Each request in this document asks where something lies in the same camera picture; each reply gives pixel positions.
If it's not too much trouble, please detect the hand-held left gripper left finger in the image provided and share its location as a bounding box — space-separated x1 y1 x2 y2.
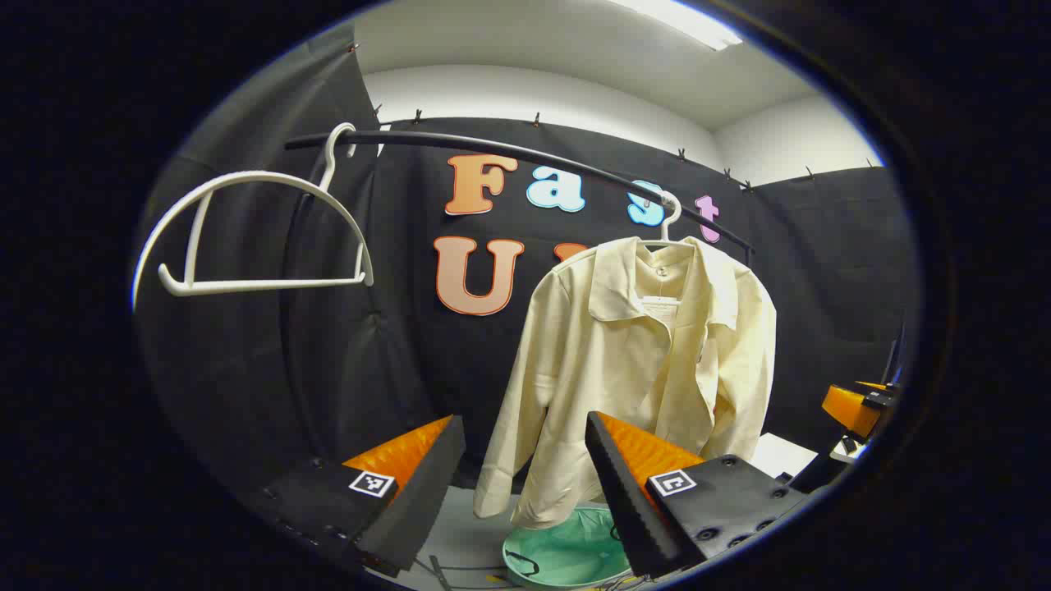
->
246 415 466 578

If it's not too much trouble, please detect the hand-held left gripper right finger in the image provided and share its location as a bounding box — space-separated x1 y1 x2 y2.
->
585 410 810 580

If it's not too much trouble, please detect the green laundry hamper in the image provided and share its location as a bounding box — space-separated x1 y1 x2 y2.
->
503 502 637 590

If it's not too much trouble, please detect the cream shirt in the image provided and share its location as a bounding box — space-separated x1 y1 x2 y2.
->
474 236 778 530

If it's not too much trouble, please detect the white plastic hanger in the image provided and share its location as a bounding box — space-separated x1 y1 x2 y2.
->
640 190 695 251
131 123 375 313

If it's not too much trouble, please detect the black clothes rack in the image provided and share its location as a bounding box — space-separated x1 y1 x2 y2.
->
279 130 756 460

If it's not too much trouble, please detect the white board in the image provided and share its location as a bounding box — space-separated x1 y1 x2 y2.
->
751 433 818 481

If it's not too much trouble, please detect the black backdrop cloth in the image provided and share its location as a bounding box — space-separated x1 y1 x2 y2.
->
135 21 916 493

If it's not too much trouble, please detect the ceiling light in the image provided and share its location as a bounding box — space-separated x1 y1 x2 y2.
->
612 0 744 52

